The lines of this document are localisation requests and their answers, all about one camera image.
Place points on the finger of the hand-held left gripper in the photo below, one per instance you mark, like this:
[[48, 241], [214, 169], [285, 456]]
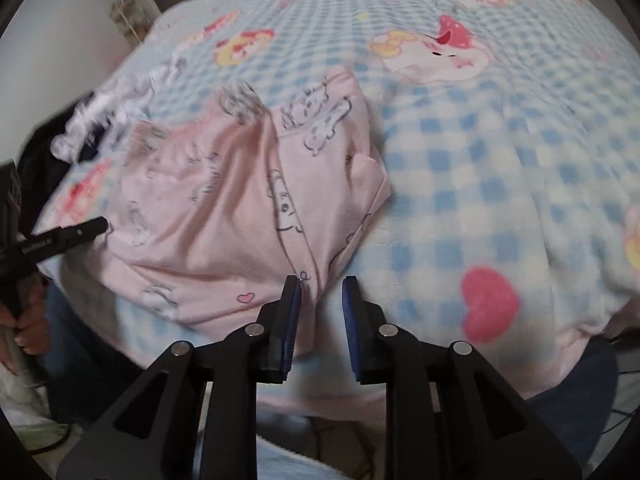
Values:
[[65, 237]]

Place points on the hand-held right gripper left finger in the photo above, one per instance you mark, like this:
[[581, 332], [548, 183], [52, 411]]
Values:
[[292, 320]]

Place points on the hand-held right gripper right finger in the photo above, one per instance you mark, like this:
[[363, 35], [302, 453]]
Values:
[[350, 320]]

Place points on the pink printed pants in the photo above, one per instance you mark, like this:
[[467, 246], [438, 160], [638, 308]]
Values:
[[225, 220]]

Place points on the person's left hand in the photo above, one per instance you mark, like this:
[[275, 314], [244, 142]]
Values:
[[35, 325]]

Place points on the dark cloth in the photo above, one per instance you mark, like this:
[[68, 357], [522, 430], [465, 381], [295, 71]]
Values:
[[45, 155]]

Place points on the person's blue jeans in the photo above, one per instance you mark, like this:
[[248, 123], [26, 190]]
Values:
[[85, 360]]

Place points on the white ruffled garment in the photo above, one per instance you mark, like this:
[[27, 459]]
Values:
[[130, 95]]

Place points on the blue checked cartoon blanket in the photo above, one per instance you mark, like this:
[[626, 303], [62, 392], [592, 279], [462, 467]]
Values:
[[475, 160]]

